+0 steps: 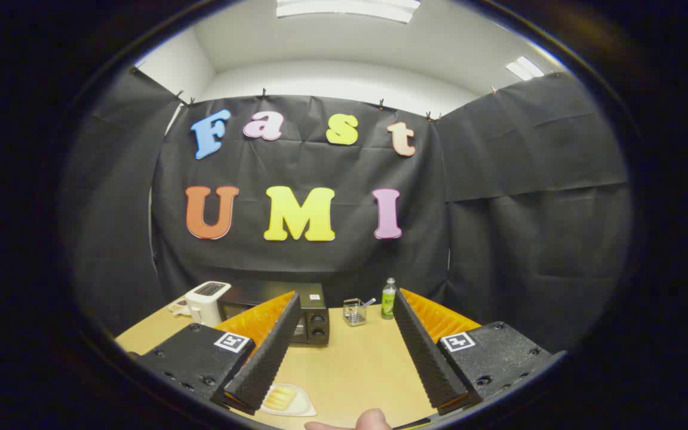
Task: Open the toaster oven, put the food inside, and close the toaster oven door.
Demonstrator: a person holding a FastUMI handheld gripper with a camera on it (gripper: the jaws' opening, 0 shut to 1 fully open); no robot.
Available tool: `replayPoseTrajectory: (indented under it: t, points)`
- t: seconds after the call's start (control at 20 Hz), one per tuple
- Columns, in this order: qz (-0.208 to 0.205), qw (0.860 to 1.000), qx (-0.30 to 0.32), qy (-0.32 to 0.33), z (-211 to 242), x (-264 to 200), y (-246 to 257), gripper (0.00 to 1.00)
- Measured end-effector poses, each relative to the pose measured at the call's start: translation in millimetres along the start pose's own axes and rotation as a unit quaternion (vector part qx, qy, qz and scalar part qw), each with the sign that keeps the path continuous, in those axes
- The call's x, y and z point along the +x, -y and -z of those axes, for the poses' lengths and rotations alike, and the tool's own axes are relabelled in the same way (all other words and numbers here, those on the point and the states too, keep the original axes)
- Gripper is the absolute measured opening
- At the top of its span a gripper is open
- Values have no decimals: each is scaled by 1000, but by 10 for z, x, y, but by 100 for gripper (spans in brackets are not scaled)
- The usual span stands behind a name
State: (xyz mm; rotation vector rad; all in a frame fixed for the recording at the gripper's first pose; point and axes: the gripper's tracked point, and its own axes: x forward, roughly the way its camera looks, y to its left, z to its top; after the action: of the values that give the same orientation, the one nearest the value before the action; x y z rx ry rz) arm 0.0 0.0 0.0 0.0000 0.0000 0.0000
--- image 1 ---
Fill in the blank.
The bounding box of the black toaster oven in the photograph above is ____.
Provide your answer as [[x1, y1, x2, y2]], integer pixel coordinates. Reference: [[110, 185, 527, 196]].
[[219, 282, 330, 346]]

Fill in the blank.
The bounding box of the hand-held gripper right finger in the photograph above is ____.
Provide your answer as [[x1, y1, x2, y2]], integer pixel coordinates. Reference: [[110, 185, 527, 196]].
[[392, 288, 554, 416]]

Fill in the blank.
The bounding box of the golden ridged bread roll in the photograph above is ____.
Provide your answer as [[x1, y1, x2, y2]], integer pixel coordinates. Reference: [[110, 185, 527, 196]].
[[263, 385, 296, 411]]

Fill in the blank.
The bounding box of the metal wire basket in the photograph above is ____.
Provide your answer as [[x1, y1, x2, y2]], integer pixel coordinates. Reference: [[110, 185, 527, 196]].
[[343, 298, 367, 327]]

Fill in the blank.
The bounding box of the white plate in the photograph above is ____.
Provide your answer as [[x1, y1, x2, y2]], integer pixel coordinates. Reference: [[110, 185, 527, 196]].
[[260, 383, 317, 417]]

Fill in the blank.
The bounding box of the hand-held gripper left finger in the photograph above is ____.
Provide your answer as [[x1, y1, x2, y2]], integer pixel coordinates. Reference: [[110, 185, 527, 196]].
[[135, 291, 303, 416]]

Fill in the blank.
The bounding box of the green drink bottle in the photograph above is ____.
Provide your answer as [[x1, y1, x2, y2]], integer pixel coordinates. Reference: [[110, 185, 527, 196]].
[[381, 277, 398, 320]]

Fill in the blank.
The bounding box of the long ceiling light panel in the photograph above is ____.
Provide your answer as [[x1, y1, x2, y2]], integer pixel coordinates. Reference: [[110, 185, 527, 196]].
[[277, 0, 421, 24]]

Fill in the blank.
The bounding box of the small ceiling light panel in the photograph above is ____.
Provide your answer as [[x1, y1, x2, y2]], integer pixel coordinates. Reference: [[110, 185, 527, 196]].
[[505, 56, 545, 81]]

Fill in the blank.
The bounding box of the black backdrop cloth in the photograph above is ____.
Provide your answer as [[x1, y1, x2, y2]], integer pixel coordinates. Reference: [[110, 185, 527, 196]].
[[60, 66, 634, 353]]

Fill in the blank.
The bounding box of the white pop-up toaster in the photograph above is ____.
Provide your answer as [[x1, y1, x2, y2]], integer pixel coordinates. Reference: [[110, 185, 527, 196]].
[[185, 281, 232, 328]]

